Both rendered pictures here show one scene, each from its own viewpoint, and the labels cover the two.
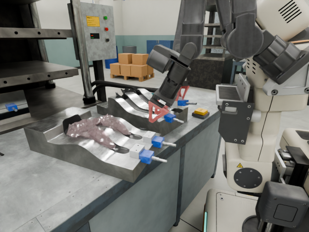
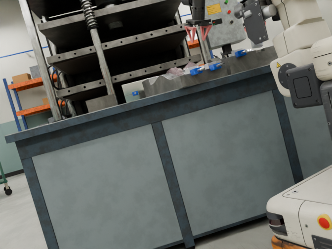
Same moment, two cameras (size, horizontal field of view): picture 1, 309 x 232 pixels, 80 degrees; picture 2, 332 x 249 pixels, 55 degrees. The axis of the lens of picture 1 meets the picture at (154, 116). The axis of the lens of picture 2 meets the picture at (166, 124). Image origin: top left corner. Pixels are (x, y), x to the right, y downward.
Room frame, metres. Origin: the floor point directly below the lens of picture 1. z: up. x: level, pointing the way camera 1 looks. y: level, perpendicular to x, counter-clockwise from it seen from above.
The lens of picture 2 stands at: (-0.66, -0.88, 0.75)
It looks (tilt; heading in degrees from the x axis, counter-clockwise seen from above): 4 degrees down; 45
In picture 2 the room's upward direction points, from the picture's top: 15 degrees counter-clockwise
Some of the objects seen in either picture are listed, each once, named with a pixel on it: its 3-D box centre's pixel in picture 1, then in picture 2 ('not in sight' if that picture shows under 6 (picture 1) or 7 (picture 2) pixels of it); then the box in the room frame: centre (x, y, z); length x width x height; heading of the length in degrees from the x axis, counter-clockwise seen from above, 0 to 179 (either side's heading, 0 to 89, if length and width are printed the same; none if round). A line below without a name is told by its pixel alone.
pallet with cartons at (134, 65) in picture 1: (132, 66); not in sight; (6.08, 0.72, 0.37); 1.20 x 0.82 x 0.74; 62
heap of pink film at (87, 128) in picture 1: (96, 126); (180, 70); (0.69, 0.24, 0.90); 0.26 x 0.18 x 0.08; 67
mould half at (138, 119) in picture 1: (139, 106); (235, 62); (1.02, 0.09, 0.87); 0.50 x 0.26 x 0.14; 50
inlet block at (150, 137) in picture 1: (160, 142); (216, 66); (0.64, -0.02, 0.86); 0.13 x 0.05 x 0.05; 67
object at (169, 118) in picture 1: (171, 118); (241, 53); (0.80, -0.08, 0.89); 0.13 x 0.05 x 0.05; 50
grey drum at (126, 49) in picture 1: (129, 57); not in sight; (8.04, 1.03, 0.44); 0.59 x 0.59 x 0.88
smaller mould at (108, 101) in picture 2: not in sight; (103, 103); (0.39, 0.59, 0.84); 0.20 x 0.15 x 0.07; 50
